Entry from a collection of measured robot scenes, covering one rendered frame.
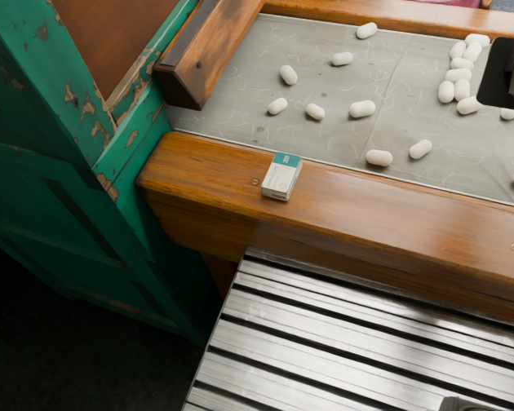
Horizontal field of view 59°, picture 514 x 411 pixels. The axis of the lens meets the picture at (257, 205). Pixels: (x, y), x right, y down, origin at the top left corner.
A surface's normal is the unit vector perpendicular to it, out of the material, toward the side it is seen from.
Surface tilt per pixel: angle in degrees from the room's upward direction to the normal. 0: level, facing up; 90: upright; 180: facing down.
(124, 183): 88
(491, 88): 49
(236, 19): 67
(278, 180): 0
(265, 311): 0
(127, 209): 90
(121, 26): 90
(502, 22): 0
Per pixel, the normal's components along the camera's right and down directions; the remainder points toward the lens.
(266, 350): -0.11, -0.54
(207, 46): 0.82, 0.00
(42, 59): 0.93, 0.25
